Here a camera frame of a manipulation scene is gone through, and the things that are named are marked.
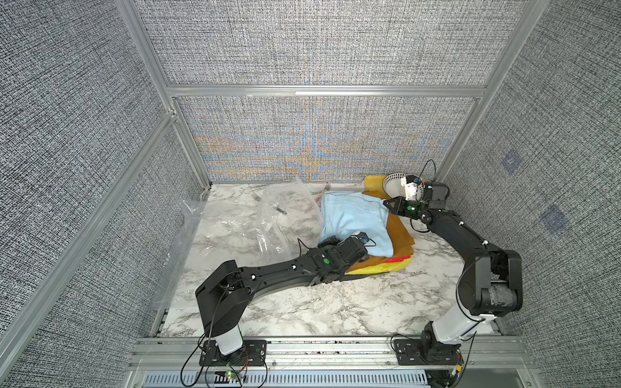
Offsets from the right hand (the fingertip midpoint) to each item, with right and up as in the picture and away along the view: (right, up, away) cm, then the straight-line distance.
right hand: (386, 195), depth 89 cm
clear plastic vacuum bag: (-39, -9, +17) cm, 44 cm away
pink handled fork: (-20, +5, +28) cm, 34 cm away
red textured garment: (+1, -22, -9) cm, 23 cm away
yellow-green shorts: (-1, -25, -6) cm, 26 cm away
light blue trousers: (-16, -7, -6) cm, 18 cm away
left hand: (-19, -16, -8) cm, 26 cm away
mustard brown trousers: (+4, -15, -6) cm, 17 cm away
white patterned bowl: (+11, +5, +25) cm, 28 cm away
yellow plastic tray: (+4, +6, +31) cm, 31 cm away
